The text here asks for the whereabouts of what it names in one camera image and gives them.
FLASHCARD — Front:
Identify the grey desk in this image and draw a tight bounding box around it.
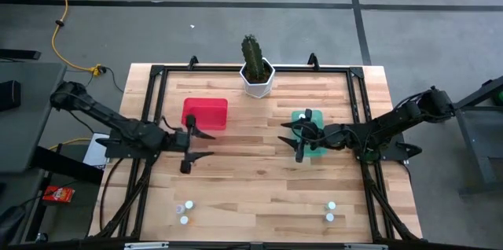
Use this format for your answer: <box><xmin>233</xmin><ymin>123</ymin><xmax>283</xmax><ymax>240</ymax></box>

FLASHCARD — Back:
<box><xmin>0</xmin><ymin>61</ymin><xmax>68</xmax><ymax>175</ymax></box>

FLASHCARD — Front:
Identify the white hexagonal plant pot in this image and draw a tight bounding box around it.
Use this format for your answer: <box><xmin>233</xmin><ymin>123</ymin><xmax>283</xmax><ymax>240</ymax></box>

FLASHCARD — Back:
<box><xmin>238</xmin><ymin>57</ymin><xmax>277</xmax><ymax>100</ymax></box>

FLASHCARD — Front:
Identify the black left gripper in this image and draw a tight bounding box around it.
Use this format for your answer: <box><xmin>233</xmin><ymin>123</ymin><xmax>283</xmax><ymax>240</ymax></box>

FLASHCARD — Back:
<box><xmin>168</xmin><ymin>114</ymin><xmax>216</xmax><ymax>175</ymax></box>

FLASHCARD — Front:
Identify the black desk leg bar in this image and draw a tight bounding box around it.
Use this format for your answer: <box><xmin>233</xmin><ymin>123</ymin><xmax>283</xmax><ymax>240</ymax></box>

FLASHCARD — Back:
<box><xmin>31</xmin><ymin>145</ymin><xmax>105</xmax><ymax>186</ymax></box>

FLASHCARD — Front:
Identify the silver metal bracket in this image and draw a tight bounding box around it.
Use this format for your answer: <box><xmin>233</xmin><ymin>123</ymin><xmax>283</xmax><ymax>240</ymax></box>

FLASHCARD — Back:
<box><xmin>123</xmin><ymin>241</ymin><xmax>171</xmax><ymax>250</ymax></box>
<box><xmin>343</xmin><ymin>242</ymin><xmax>389</xmax><ymax>250</ymax></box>

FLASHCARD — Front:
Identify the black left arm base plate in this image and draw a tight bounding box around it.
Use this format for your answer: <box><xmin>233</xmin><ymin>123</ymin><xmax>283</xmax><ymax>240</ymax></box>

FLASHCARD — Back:
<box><xmin>94</xmin><ymin>135</ymin><xmax>160</xmax><ymax>161</ymax></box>

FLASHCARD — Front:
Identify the black floor tape strip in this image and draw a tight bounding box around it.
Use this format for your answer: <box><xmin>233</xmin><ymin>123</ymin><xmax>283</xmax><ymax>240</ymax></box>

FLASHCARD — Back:
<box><xmin>0</xmin><ymin>0</ymin><xmax>503</xmax><ymax>13</ymax></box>
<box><xmin>345</xmin><ymin>0</ymin><xmax>373</xmax><ymax>67</ymax></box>

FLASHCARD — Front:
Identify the grey metal table frame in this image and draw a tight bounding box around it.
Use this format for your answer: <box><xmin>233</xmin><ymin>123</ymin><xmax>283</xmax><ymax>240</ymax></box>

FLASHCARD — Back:
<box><xmin>432</xmin><ymin>75</ymin><xmax>503</xmax><ymax>197</ymax></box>

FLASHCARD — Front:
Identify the black aluminium table frame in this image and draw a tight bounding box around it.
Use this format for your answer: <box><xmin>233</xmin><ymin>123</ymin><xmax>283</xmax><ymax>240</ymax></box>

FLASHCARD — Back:
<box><xmin>88</xmin><ymin>52</ymin><xmax>424</xmax><ymax>250</ymax></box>

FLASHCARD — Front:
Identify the red orange snack packet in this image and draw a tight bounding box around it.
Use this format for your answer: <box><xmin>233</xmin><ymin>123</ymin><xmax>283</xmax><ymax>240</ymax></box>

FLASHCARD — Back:
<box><xmin>42</xmin><ymin>185</ymin><xmax>76</xmax><ymax>204</ymax></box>

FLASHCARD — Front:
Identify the red plastic bin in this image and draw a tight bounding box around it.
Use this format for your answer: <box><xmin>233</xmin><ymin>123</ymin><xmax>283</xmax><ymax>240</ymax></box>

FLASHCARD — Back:
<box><xmin>181</xmin><ymin>97</ymin><xmax>229</xmax><ymax>132</ymax></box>

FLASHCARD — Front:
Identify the white box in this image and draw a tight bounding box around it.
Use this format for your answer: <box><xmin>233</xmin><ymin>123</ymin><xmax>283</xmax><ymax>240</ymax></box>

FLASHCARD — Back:
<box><xmin>83</xmin><ymin>132</ymin><xmax>112</xmax><ymax>170</ymax></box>

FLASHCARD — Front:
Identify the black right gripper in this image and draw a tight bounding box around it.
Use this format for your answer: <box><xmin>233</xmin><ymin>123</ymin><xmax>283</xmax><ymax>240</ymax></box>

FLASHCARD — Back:
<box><xmin>277</xmin><ymin>108</ymin><xmax>336</xmax><ymax>164</ymax></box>

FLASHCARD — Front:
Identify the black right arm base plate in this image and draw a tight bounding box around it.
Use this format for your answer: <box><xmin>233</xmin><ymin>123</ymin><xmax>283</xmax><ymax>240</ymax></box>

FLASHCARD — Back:
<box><xmin>353</xmin><ymin>131</ymin><xmax>424</xmax><ymax>164</ymax></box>

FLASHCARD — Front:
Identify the black bag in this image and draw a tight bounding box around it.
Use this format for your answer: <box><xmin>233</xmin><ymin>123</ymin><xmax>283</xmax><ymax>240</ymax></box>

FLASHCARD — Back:
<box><xmin>0</xmin><ymin>204</ymin><xmax>27</xmax><ymax>248</ymax></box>

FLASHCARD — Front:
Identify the teal plastic bin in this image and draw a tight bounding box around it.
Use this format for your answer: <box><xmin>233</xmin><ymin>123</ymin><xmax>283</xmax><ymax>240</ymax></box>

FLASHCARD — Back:
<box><xmin>289</xmin><ymin>109</ymin><xmax>329</xmax><ymax>159</ymax></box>

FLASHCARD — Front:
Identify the black flat bar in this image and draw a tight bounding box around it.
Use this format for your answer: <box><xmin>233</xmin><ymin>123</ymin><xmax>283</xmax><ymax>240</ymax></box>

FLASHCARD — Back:
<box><xmin>0</xmin><ymin>48</ymin><xmax>42</xmax><ymax>61</ymax></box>

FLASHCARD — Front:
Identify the yellow extension cable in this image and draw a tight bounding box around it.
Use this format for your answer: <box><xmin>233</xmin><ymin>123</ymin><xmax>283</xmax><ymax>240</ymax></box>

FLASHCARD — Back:
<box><xmin>46</xmin><ymin>0</ymin><xmax>104</xmax><ymax>76</ymax></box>

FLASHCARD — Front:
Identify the black speaker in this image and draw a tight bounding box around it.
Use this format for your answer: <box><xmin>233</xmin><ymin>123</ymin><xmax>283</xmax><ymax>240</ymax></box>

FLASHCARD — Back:
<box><xmin>0</xmin><ymin>79</ymin><xmax>22</xmax><ymax>112</ymax></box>

